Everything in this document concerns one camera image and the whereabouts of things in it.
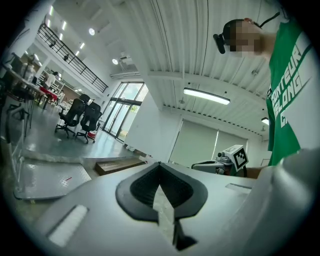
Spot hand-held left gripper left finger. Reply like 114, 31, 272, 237
33, 161, 173, 256

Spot glass entrance door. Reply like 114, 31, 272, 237
101, 81, 146, 144

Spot metal platform cart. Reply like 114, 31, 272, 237
0, 134, 93, 204

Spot black head-worn camera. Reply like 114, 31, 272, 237
212, 32, 227, 55

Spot white ceiling projector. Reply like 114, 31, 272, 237
118, 51, 134, 65

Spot black office chair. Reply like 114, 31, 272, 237
54, 94, 90, 139
74, 101, 103, 145

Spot black headset cable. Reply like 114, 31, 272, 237
259, 11, 281, 28

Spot long work desk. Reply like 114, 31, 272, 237
0, 62, 50, 111

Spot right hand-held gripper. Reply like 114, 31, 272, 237
191, 144, 249, 178

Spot low wooden step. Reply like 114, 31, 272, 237
94, 158, 147, 176

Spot person's head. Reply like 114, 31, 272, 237
223, 17, 279, 61

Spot white roller blinds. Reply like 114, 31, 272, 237
168, 119, 249, 169

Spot person's green printed shirt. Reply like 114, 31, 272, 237
264, 17, 314, 167

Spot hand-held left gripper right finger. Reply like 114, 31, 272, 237
159, 161, 256, 256

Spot red cloth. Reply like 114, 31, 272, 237
39, 86, 59, 99

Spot black balcony railing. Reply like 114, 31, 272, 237
36, 23, 109, 93

